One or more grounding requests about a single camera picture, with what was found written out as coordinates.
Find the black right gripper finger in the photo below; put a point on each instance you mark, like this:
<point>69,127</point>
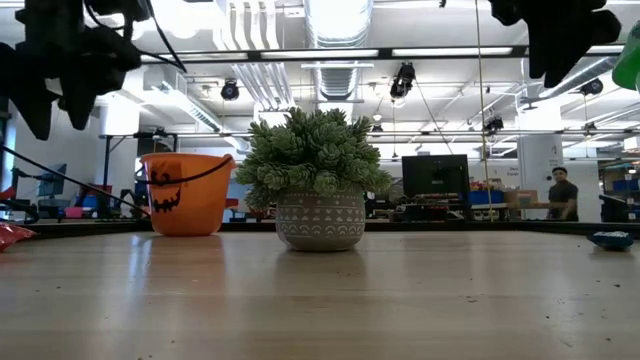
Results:
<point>575,40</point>
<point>538,50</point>

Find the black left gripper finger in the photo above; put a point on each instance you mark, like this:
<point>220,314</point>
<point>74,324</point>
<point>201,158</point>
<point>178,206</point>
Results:
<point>27,85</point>
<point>95,70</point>

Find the red candy packet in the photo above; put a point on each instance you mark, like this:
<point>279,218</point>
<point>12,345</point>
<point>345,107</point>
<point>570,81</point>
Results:
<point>12,234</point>

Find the black ceiling spotlight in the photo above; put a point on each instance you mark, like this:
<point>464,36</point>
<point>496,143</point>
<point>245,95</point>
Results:
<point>230,91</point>
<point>402,80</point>
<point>592,86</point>
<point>495,125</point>

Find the green plastic object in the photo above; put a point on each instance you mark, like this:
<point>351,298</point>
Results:
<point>627,60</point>

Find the monitor with blue screen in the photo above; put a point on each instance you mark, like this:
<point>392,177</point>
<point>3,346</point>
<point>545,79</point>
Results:
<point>54,182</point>

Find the white pillar cabinet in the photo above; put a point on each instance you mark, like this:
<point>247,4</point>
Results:
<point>535,160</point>

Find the red storage bin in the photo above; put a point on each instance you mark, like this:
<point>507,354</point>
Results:
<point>97,189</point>

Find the cardboard box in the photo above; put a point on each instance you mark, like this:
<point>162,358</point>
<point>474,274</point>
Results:
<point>520,197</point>

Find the person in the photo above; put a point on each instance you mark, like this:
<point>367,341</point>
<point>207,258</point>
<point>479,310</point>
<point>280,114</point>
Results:
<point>562,197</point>

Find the blue storage bin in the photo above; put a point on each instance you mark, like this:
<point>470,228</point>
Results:
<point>486,197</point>

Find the wooden workbench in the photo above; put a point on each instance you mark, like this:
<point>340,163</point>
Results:
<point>520,206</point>

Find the black computer monitor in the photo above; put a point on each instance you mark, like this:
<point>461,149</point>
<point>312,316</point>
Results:
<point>435,175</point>

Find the orange pumpkin face bucket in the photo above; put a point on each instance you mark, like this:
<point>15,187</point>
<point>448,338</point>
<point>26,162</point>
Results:
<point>195,205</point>

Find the potted artificial succulent plant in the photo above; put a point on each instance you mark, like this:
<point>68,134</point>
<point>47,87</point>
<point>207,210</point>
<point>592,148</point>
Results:
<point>320,220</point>

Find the black metal stand frame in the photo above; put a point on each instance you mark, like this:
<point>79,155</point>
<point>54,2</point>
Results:
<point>106,175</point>

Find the silver ceiling air duct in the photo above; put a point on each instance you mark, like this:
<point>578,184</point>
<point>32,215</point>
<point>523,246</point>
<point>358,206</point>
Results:
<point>337,25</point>

